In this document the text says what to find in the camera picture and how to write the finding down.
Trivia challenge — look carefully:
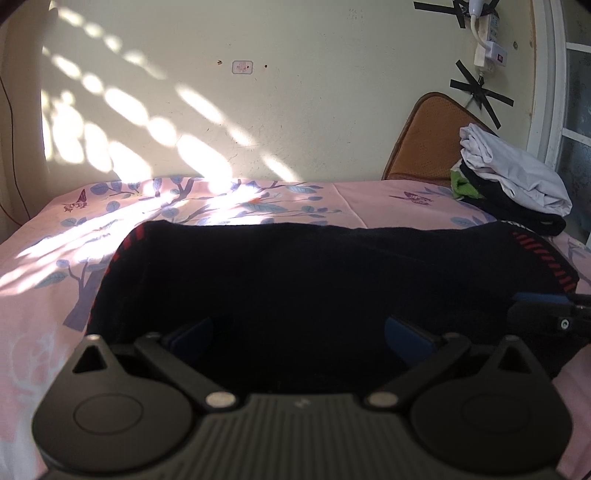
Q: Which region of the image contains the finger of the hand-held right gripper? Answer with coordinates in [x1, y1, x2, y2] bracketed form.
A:
[507, 292, 591, 344]

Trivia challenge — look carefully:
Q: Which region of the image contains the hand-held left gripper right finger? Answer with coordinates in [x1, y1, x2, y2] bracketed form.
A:
[364, 316, 533, 411]

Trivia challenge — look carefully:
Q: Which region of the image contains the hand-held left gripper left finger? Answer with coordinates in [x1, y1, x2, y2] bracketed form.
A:
[71, 318, 239, 411]

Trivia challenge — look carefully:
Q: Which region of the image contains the black patterned knit sweater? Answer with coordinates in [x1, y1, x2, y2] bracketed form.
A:
[85, 220, 581, 398]

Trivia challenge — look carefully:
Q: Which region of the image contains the black folded garment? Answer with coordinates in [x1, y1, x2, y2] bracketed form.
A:
[454, 161, 568, 237]

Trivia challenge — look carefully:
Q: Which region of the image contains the pink floral bedsheet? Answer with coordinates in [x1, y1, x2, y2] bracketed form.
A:
[0, 174, 591, 480]

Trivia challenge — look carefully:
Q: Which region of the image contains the white folded garment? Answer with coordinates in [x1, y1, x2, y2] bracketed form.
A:
[459, 123, 573, 217]

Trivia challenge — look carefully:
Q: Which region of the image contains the green cloth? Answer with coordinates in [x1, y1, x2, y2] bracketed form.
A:
[450, 169, 486, 200]

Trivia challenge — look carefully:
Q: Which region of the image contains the orange perforated cushion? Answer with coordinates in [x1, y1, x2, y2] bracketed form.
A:
[382, 92, 500, 188]

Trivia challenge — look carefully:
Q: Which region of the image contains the black tape cross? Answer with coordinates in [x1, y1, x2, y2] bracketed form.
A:
[450, 58, 515, 130]
[413, 0, 503, 31]

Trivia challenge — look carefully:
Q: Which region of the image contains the white charger adapter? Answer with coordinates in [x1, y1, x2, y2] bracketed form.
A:
[480, 41, 509, 66]

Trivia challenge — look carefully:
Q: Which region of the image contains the white power strip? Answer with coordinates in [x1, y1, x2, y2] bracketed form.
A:
[474, 13, 503, 70]

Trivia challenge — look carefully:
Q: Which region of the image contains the white window frame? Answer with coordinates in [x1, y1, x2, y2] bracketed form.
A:
[525, 0, 591, 232]

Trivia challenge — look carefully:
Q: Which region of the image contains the thin dark wall cable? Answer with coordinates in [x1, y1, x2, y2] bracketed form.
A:
[0, 71, 29, 224]

